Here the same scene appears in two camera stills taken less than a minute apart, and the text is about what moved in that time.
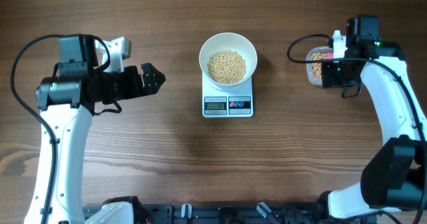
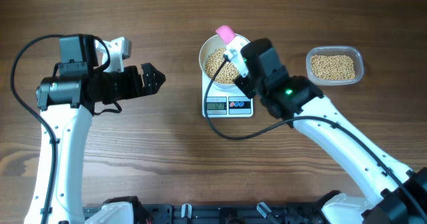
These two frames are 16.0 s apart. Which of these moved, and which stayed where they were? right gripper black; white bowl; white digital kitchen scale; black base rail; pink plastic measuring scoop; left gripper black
Moved: right gripper black; pink plastic measuring scoop
Stayed: white digital kitchen scale; white bowl; black base rail; left gripper black
